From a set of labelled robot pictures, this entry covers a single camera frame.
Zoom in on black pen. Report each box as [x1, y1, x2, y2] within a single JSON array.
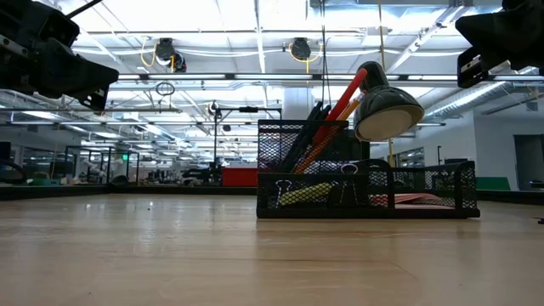
[[292, 105, 332, 173], [280, 100, 324, 173]]

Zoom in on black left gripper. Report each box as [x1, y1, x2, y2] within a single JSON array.
[[0, 0, 120, 111]]

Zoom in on black overhead camera rig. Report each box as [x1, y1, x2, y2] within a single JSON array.
[[212, 100, 284, 171]]

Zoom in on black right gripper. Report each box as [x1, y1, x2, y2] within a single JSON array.
[[454, 0, 544, 89]]

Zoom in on green panel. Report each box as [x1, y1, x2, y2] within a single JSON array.
[[479, 176, 512, 191]]

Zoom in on yellow eraser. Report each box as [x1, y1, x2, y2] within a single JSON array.
[[278, 181, 334, 207]]

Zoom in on yellow pencil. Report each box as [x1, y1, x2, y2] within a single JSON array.
[[297, 92, 366, 173], [335, 100, 356, 122]]

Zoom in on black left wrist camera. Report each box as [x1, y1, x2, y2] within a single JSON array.
[[25, 7, 81, 48]]

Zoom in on black hanging cable loop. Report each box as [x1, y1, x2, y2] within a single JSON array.
[[155, 80, 176, 98]]

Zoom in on black ceiling cable reel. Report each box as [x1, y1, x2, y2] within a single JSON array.
[[290, 37, 313, 62], [154, 37, 188, 73]]

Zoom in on black mesh desk organizer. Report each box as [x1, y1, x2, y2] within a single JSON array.
[[256, 118, 481, 220]]

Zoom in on black frame workcell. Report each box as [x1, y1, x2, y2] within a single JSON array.
[[63, 145, 140, 186]]

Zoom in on black binder clip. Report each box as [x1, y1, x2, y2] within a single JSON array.
[[275, 178, 294, 208], [338, 162, 361, 206]]

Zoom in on red-handled scissors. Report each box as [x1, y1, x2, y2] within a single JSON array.
[[297, 67, 369, 173]]

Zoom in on black desk lamp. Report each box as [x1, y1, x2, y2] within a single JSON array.
[[353, 60, 425, 162]]

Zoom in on red crate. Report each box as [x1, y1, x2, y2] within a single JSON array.
[[220, 167, 259, 188]]

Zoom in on black computer monitor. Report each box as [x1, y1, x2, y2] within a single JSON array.
[[347, 128, 363, 162]]

